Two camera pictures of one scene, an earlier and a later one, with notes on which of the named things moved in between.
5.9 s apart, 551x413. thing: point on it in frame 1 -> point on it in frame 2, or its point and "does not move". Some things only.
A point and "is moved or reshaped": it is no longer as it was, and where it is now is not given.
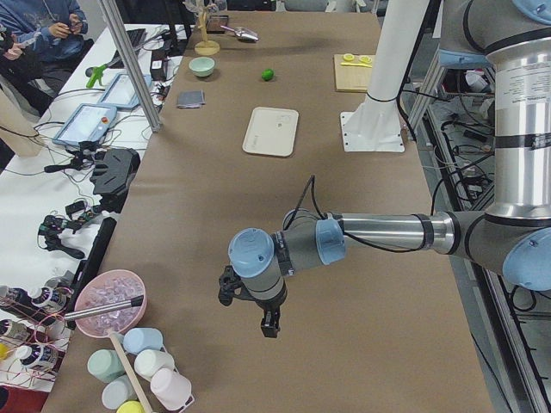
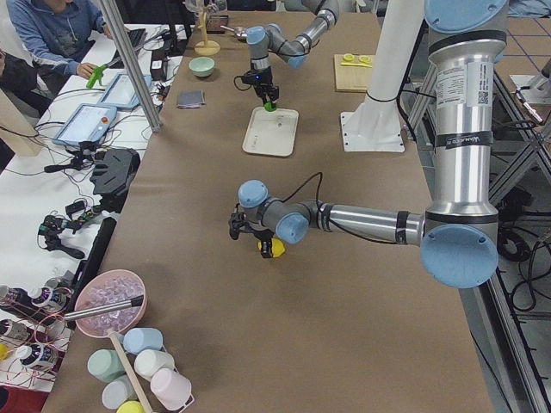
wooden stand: [206, 47] does not move
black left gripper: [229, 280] -> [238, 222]
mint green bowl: [201, 66] does not move
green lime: [268, 74] is moved or reshaped
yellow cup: [131, 406] does not move
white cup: [147, 361] does not move
